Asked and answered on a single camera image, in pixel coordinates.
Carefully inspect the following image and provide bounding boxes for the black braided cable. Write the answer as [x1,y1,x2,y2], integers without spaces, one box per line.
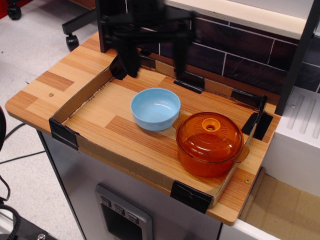
[0,203,22,240]

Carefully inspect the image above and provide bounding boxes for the orange transparent pot lid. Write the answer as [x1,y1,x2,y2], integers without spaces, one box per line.
[172,112,244,164]

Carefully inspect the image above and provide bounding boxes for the toy oven control panel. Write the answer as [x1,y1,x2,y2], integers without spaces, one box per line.
[95,184,154,240]

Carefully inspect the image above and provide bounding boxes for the white toy sink unit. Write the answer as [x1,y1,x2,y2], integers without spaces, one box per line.
[262,87,320,196]

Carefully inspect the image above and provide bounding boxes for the cardboard fence with black tape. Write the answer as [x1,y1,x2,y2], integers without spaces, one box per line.
[48,48,274,215]

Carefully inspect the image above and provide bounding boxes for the light blue bowl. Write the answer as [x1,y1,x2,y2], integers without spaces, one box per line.
[130,88,181,132]

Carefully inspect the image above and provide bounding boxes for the black cable on floor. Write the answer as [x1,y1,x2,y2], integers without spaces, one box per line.
[0,122,45,205]

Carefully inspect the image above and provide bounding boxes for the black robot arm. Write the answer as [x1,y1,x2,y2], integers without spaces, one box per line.
[95,0,198,80]

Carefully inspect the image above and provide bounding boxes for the black shelf post right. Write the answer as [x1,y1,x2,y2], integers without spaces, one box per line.
[274,0,320,116]

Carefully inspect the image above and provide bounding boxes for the orange transparent pot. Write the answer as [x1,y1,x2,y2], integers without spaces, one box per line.
[172,112,250,178]

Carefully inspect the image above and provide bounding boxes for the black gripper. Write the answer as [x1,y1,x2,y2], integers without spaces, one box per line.
[104,9,199,79]

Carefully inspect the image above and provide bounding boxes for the light wooden shelf board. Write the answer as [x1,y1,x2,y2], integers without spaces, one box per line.
[165,0,307,40]

